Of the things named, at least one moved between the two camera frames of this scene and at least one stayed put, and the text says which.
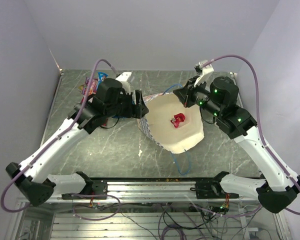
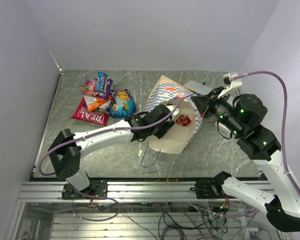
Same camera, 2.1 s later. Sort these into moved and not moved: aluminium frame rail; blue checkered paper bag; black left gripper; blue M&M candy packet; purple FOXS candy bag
Moved: black left gripper; blue checkered paper bag; purple FOXS candy bag
Not moved: blue M&M candy packet; aluminium frame rail
